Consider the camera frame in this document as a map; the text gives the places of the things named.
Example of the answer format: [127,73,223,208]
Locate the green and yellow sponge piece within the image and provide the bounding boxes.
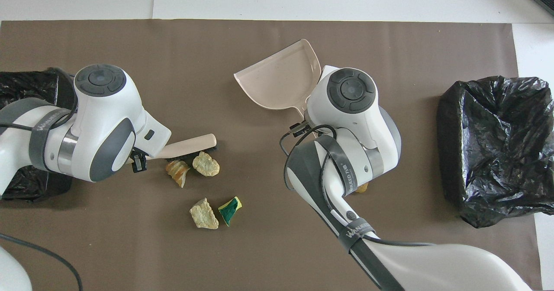
[218,196,243,227]

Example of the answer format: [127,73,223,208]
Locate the brown paper table mat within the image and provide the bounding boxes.
[0,19,542,291]

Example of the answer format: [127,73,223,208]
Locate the pale bread chunk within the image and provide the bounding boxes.
[189,197,219,230]
[192,151,220,177]

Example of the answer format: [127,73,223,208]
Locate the pink plastic dustpan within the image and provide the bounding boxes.
[233,39,322,119]

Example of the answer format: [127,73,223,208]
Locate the orange croissant piece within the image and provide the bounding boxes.
[166,160,191,188]

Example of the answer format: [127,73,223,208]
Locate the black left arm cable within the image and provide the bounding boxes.
[0,67,83,291]

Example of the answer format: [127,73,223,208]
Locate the pink handled hand brush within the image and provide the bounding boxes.
[145,133,218,162]

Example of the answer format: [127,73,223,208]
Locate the flat black trash bag bin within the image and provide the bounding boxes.
[0,68,82,203]

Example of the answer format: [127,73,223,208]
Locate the open black trash bag bin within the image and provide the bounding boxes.
[436,75,554,229]

